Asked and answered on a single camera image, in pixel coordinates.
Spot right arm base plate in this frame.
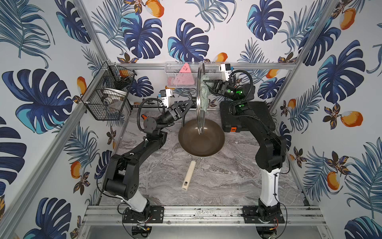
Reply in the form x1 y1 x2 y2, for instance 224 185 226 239
241 205 285 224

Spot pink triangular item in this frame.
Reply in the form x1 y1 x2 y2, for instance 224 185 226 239
174 63 195 87

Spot white mesh wall basket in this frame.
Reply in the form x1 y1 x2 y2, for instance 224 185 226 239
164 61 233 88

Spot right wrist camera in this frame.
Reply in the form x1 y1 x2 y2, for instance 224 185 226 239
219 63 232 81

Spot green waffle cloth checkered trim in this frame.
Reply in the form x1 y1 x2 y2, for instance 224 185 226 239
200 75 213 112

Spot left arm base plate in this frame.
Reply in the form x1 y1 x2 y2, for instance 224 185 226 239
122 205 165 224

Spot aluminium front rail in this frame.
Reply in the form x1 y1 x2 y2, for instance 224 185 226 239
82 206 326 226

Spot black plastic tool case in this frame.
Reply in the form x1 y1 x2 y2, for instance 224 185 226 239
219 101 276 132

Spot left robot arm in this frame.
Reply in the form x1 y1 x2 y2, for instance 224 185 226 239
102 100 194 213

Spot black wire basket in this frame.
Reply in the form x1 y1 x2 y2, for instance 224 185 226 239
81 62 137 121

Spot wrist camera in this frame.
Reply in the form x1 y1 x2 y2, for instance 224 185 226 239
158 88 173 108
219 63 232 81

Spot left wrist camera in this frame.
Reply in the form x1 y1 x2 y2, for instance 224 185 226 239
158 88 173 108

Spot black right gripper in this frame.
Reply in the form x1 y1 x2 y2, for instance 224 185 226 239
203 82 240 105

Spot glass pot lid black knob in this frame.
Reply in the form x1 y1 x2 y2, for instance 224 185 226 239
196 62 205 134

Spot frying pan cream handle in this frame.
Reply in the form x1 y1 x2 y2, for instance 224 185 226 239
178 119 225 191

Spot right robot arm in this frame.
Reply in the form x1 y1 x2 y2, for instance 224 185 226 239
210 70 287 210

